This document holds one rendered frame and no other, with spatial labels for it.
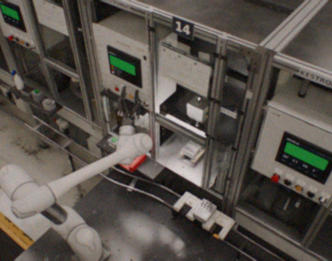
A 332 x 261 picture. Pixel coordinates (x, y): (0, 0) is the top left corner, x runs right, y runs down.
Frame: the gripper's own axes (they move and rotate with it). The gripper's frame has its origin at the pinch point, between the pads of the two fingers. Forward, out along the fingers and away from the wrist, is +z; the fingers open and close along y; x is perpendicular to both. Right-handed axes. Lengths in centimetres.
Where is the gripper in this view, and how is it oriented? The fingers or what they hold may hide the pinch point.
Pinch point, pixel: (130, 92)
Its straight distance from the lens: 207.5
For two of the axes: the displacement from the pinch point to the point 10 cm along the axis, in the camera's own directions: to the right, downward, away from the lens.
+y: -7.7, -1.8, -6.1
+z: 0.5, -9.7, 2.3
